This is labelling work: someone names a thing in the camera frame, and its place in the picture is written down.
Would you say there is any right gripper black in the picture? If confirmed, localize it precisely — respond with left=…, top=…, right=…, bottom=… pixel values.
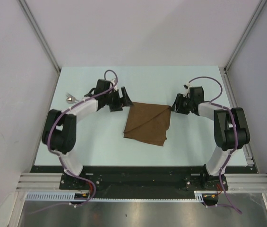
left=169, top=93, right=193, bottom=115

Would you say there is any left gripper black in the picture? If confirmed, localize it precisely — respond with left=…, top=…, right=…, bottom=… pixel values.
left=104, top=87, right=133, bottom=112

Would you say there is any brown cloth napkin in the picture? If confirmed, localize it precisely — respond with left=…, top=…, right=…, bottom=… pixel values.
left=123, top=102, right=171, bottom=146

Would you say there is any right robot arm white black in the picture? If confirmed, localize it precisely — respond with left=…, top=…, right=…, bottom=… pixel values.
left=171, top=85, right=250, bottom=190

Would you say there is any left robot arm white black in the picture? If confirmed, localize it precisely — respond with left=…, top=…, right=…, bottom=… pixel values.
left=42, top=79, right=133, bottom=189

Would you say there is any silver metal spoon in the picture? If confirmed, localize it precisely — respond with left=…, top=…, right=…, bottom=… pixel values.
left=66, top=97, right=78, bottom=104

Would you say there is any silver metal fork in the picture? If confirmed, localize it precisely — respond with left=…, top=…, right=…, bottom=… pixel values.
left=66, top=93, right=78, bottom=101

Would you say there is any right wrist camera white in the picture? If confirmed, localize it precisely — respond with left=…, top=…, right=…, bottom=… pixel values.
left=183, top=82, right=191, bottom=93

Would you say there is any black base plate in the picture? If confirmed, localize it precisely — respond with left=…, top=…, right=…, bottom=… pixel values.
left=30, top=166, right=257, bottom=191

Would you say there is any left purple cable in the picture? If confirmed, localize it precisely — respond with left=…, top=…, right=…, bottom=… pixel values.
left=29, top=70, right=119, bottom=215

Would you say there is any aluminium frame rail front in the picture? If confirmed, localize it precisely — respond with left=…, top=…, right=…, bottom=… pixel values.
left=17, top=172, right=267, bottom=193

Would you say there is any aluminium frame post left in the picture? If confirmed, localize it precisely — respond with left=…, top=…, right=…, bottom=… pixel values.
left=17, top=0, right=61, bottom=75

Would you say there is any aluminium frame post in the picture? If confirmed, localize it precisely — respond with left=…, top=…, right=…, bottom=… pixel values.
left=17, top=0, right=61, bottom=75
left=223, top=0, right=267, bottom=71

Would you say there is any aluminium frame post right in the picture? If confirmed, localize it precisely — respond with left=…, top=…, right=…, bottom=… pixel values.
left=223, top=0, right=267, bottom=71

